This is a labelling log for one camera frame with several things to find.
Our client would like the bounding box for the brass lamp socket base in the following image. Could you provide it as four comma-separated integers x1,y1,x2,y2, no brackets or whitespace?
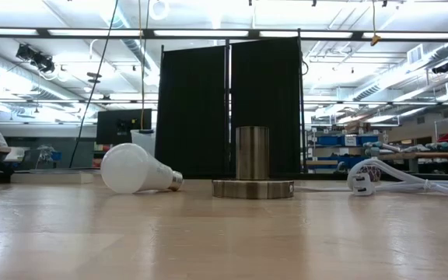
212,125,296,200

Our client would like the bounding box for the white lightbulb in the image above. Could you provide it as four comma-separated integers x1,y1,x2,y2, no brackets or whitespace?
100,142,184,194

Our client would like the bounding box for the black folding room divider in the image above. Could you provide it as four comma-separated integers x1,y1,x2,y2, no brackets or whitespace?
155,29,307,180

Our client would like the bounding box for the white plastic bin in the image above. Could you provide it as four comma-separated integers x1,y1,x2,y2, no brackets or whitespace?
130,129,157,157

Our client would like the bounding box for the black monitor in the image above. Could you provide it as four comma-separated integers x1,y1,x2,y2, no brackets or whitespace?
96,108,153,145

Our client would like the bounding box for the wide blue storage bin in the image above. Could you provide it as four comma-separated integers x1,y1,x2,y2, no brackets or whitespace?
317,156,369,170

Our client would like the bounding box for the black aluminium table frame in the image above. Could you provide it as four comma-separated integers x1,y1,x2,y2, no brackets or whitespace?
0,170,448,184

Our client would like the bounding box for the black hanging cable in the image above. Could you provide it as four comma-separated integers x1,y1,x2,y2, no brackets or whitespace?
69,0,120,169

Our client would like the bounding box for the white lamp power cord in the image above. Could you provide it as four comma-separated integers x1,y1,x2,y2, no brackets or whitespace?
294,157,448,204

